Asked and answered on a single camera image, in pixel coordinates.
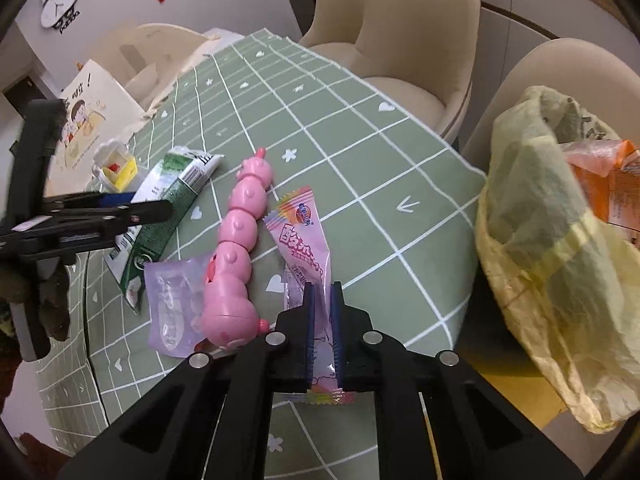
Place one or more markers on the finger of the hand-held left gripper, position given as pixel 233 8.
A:
pixel 117 200
pixel 150 212

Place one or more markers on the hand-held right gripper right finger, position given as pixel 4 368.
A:
pixel 337 331

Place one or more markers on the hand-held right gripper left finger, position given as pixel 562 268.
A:
pixel 309 321

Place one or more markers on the pink candy wrapper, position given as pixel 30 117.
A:
pixel 300 255

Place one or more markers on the yellow plastic bag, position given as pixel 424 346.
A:
pixel 530 260

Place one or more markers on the orange snack packet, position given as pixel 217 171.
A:
pixel 595 185

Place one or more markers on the person's left forearm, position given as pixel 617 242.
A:
pixel 6 375

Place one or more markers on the person's left hand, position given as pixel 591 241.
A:
pixel 55 305

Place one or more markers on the green and white carton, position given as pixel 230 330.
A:
pixel 165 195

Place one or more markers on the small yellow and white box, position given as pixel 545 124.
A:
pixel 120 170

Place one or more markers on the white cartoon print tote bag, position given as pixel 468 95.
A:
pixel 95 110

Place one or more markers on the pink toy caterpillar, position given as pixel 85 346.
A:
pixel 235 260

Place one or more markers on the purple translucent wrapper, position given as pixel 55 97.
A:
pixel 170 310

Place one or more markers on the cream chair with open back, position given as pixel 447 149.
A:
pixel 150 45

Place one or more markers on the small beige upholstered chair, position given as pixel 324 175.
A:
pixel 335 5

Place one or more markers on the white sideboard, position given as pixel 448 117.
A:
pixel 550 0

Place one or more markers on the panda wall clock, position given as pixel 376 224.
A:
pixel 60 5

